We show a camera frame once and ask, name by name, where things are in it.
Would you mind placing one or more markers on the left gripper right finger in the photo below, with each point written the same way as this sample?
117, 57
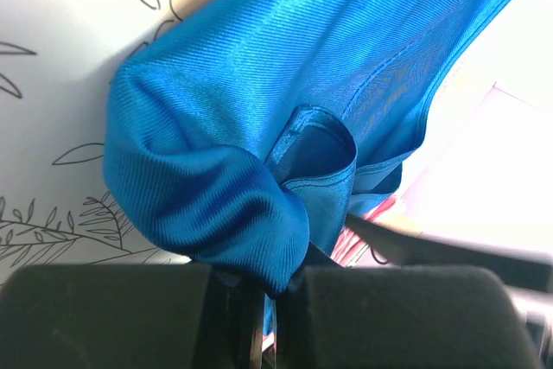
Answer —
414, 317

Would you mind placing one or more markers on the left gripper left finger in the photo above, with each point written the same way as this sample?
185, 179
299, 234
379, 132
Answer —
130, 316

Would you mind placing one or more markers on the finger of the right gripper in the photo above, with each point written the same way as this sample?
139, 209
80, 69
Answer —
524, 273

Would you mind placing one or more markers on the blue cloth napkin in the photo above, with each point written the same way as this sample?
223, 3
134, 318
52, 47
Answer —
250, 130

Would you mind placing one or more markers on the pink floral placemat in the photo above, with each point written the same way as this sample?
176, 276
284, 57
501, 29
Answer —
362, 235

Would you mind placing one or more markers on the floral tablecloth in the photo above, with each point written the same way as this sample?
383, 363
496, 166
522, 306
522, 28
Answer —
57, 61

